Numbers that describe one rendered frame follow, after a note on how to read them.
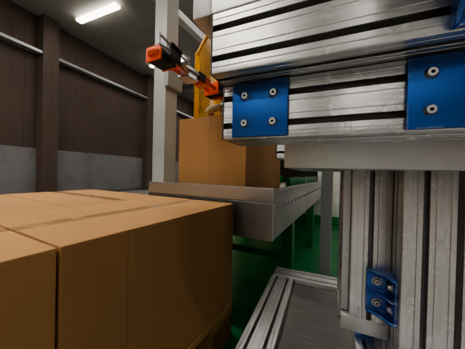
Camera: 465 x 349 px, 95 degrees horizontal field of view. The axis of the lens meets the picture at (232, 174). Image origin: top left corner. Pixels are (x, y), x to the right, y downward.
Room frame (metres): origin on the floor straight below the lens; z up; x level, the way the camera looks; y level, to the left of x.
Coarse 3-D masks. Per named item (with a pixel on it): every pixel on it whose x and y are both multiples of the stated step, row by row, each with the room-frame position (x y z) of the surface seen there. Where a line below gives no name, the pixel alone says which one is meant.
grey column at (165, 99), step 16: (160, 0) 2.08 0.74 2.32; (176, 0) 2.15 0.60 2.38; (160, 16) 2.08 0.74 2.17; (176, 16) 2.15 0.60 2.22; (176, 32) 2.16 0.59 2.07; (160, 80) 2.07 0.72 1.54; (160, 96) 2.07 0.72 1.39; (176, 96) 2.17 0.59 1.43; (160, 112) 2.07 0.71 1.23; (160, 128) 2.06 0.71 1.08; (160, 144) 2.06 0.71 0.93; (160, 160) 2.06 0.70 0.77; (160, 176) 2.06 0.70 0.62
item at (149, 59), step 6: (162, 48) 0.74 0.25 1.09; (168, 48) 0.76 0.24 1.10; (162, 54) 0.74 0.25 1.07; (168, 54) 0.76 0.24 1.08; (150, 60) 0.75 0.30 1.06; (156, 60) 0.75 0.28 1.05; (162, 60) 0.75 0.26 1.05; (168, 60) 0.76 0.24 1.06; (156, 66) 0.80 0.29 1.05; (162, 66) 0.79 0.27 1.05; (168, 66) 0.79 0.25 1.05; (174, 66) 0.79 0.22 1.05
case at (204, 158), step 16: (192, 128) 1.11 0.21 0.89; (208, 128) 1.07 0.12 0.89; (192, 144) 1.11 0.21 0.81; (208, 144) 1.07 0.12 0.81; (224, 144) 1.02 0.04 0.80; (192, 160) 1.11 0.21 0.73; (208, 160) 1.07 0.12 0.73; (224, 160) 1.02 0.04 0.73; (240, 160) 0.98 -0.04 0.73; (256, 160) 1.09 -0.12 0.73; (272, 160) 1.33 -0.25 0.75; (192, 176) 1.11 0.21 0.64; (208, 176) 1.07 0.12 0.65; (224, 176) 1.02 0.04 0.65; (240, 176) 0.98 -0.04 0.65; (256, 176) 1.09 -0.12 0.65; (272, 176) 1.34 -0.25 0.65
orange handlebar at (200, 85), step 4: (152, 48) 0.72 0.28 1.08; (156, 48) 0.73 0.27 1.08; (148, 52) 0.74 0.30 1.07; (152, 52) 0.73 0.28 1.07; (156, 52) 0.73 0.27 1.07; (184, 64) 0.84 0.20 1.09; (180, 68) 0.83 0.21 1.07; (176, 72) 0.87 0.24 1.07; (200, 80) 0.94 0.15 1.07; (208, 80) 0.99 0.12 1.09; (196, 84) 0.98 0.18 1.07; (200, 84) 0.97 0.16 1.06; (204, 84) 0.97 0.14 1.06; (208, 84) 0.99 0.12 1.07; (212, 84) 1.01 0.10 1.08; (200, 88) 1.01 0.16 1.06; (204, 88) 1.00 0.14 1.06; (208, 88) 1.05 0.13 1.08; (212, 88) 1.02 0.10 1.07
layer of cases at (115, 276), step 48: (48, 192) 1.11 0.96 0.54; (96, 192) 1.17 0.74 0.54; (0, 240) 0.36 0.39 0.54; (48, 240) 0.37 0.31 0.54; (96, 240) 0.39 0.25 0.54; (144, 240) 0.48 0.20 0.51; (192, 240) 0.64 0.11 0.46; (0, 288) 0.28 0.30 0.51; (48, 288) 0.33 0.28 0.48; (96, 288) 0.39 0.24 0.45; (144, 288) 0.48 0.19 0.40; (192, 288) 0.64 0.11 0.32; (0, 336) 0.28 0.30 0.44; (48, 336) 0.33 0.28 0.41; (96, 336) 0.39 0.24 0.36; (144, 336) 0.49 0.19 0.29; (192, 336) 0.64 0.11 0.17
